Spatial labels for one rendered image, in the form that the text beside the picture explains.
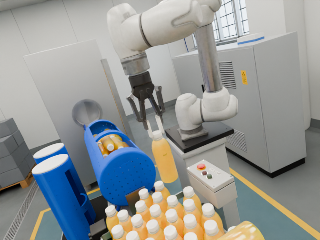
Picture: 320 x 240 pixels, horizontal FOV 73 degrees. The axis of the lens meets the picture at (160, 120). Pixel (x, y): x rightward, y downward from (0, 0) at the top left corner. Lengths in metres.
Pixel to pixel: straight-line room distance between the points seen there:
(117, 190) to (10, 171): 3.69
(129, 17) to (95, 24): 5.48
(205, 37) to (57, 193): 1.51
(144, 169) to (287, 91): 1.81
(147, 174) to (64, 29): 5.40
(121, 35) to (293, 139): 2.32
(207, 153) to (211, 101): 0.35
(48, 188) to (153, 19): 1.53
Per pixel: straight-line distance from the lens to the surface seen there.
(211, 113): 1.34
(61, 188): 1.88
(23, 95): 6.37
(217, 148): 1.47
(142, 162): 1.08
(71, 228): 2.08
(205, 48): 1.23
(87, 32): 6.16
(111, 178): 1.06
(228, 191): 0.92
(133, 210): 1.11
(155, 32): 0.66
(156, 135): 0.79
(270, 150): 2.56
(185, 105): 1.35
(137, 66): 0.71
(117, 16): 0.71
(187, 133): 1.43
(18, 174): 4.66
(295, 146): 2.79
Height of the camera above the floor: 1.63
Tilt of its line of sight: 17 degrees down
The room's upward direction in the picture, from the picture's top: 16 degrees counter-clockwise
